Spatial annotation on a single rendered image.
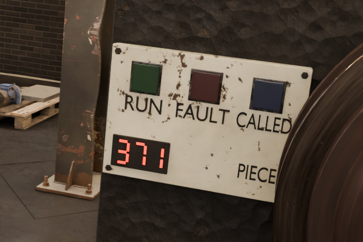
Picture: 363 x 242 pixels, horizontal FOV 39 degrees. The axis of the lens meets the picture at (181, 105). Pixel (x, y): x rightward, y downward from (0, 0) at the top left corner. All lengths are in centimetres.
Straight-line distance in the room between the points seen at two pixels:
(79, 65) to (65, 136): 49
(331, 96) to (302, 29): 17
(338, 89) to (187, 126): 23
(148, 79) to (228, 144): 13
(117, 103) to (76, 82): 267
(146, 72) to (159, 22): 7
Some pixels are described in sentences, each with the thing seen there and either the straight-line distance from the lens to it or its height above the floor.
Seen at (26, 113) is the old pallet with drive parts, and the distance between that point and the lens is 490.
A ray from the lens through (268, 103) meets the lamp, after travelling 66.
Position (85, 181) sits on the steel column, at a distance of 350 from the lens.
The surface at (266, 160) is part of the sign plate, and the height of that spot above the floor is 112.
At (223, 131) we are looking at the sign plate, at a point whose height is 114.
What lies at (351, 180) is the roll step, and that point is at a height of 116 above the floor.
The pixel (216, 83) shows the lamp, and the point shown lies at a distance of 66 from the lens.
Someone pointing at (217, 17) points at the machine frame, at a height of 129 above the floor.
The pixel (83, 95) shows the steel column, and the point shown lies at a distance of 336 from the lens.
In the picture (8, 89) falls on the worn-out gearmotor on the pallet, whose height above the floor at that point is 30.
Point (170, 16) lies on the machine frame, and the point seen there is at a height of 128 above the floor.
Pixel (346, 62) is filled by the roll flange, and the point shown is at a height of 126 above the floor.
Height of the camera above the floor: 131
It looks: 12 degrees down
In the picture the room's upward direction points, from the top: 6 degrees clockwise
